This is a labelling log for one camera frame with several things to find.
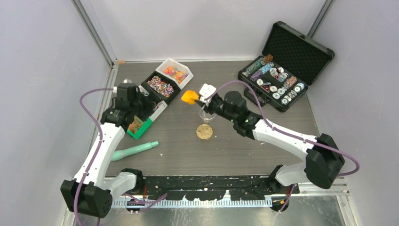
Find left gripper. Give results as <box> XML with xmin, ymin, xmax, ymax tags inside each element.
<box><xmin>130</xmin><ymin>82</ymin><xmax>165</xmax><ymax>121</ymax></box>

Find clear plastic jar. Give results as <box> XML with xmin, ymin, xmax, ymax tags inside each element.
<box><xmin>199</xmin><ymin>106</ymin><xmax>217</xmax><ymax>124</ymax></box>

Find orange plastic scoop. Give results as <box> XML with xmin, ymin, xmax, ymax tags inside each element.
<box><xmin>181</xmin><ymin>90</ymin><xmax>200</xmax><ymax>105</ymax></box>

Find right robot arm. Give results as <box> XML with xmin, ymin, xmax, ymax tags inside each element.
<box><xmin>196</xmin><ymin>87</ymin><xmax>344</xmax><ymax>193</ymax></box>

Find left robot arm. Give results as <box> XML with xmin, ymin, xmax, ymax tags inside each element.
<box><xmin>60</xmin><ymin>83</ymin><xmax>153</xmax><ymax>218</ymax></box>

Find green bin with candies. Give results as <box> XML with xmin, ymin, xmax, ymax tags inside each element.
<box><xmin>127</xmin><ymin>116</ymin><xmax>153</xmax><ymax>140</ymax></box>

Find white bin with wrapped candies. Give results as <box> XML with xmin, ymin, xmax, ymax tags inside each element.
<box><xmin>139</xmin><ymin>85</ymin><xmax>168</xmax><ymax>122</ymax></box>

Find white bin with gummy candies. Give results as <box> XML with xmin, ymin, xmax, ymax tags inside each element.
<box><xmin>155</xmin><ymin>58</ymin><xmax>194</xmax><ymax>89</ymax></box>

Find black bin with lollipops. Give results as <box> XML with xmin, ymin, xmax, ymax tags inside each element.
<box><xmin>141</xmin><ymin>71</ymin><xmax>181</xmax><ymax>105</ymax></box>

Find gold jar lid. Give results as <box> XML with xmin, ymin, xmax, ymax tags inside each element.
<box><xmin>196</xmin><ymin>124</ymin><xmax>213</xmax><ymax>140</ymax></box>

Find mint green pen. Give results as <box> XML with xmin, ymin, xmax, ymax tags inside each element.
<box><xmin>111</xmin><ymin>141</ymin><xmax>159</xmax><ymax>161</ymax></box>

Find black poker chip case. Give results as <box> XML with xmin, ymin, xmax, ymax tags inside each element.
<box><xmin>238</xmin><ymin>21</ymin><xmax>335</xmax><ymax>112</ymax></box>

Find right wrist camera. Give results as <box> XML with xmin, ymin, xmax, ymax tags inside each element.
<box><xmin>199</xmin><ymin>83</ymin><xmax>216</xmax><ymax>106</ymax></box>

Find aluminium frame rail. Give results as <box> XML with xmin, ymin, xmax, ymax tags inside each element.
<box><xmin>71</xmin><ymin>0</ymin><xmax>117</xmax><ymax>67</ymax></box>

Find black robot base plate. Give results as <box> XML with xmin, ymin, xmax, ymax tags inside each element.
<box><xmin>127</xmin><ymin>175</ymin><xmax>291</xmax><ymax>201</ymax></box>

